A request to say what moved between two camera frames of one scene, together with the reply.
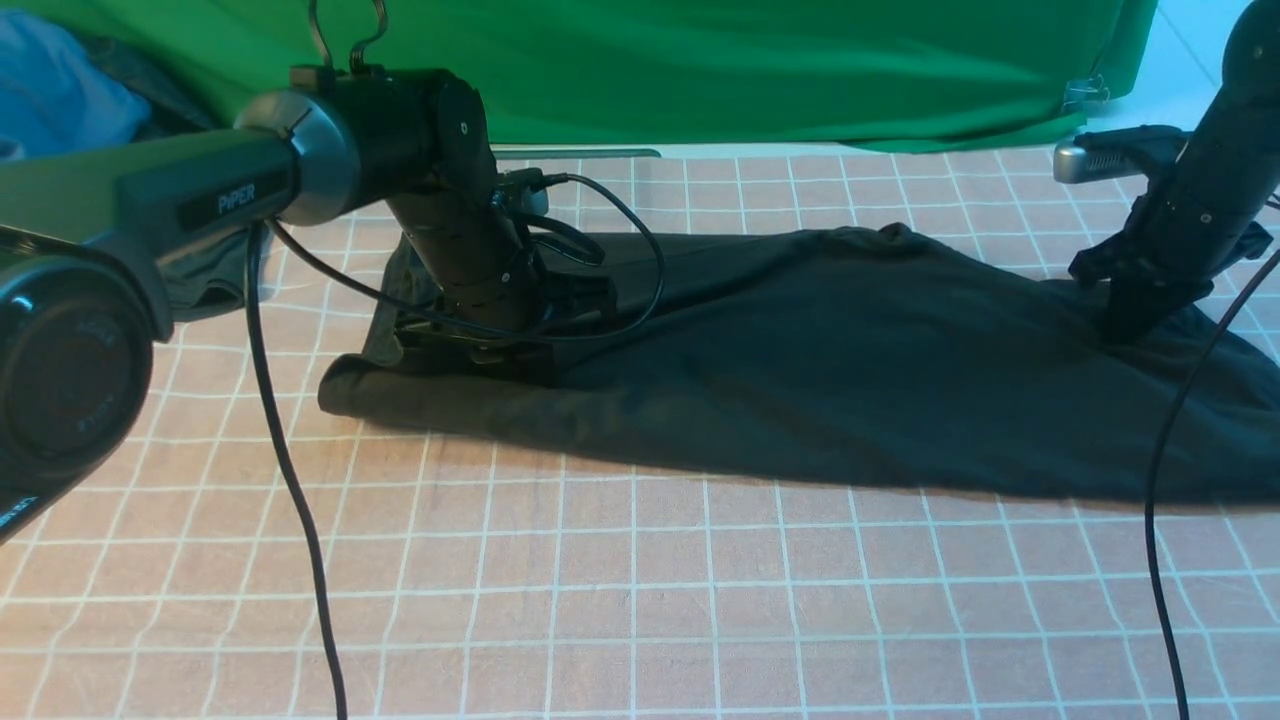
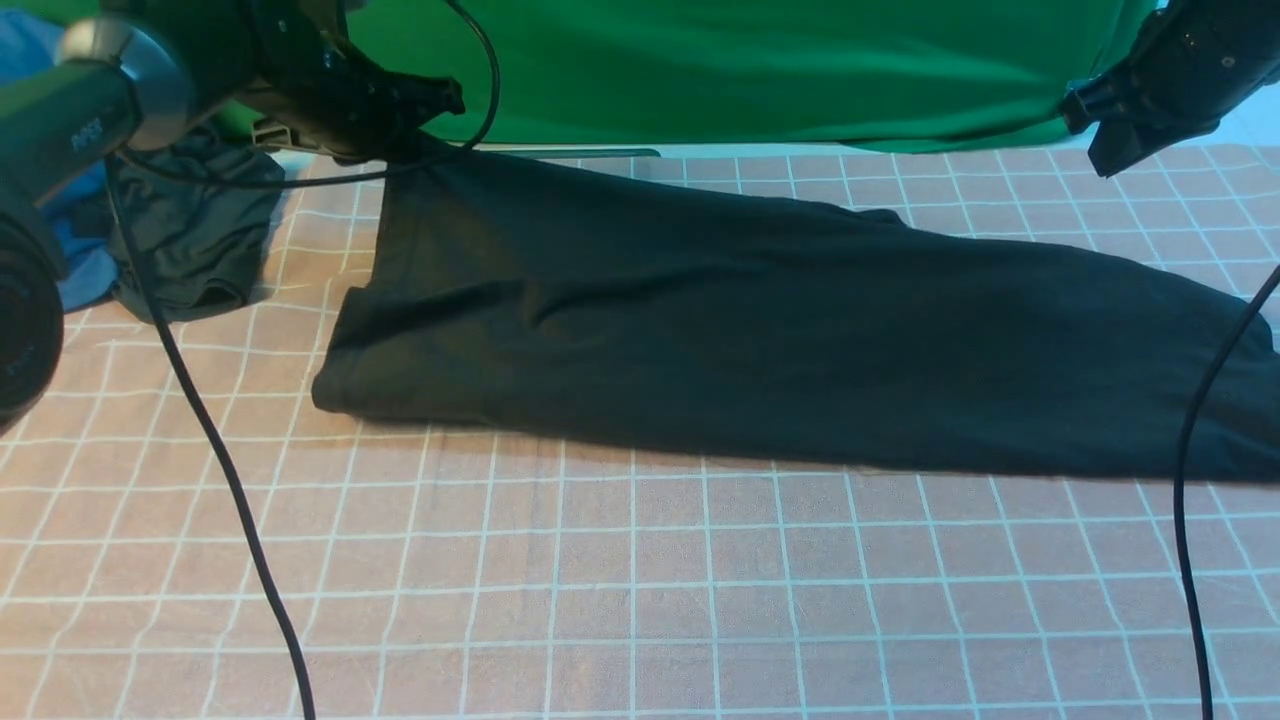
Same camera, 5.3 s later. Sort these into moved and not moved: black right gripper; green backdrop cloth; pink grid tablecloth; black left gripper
Moved: black right gripper; black left gripper
Not moved: pink grid tablecloth; green backdrop cloth
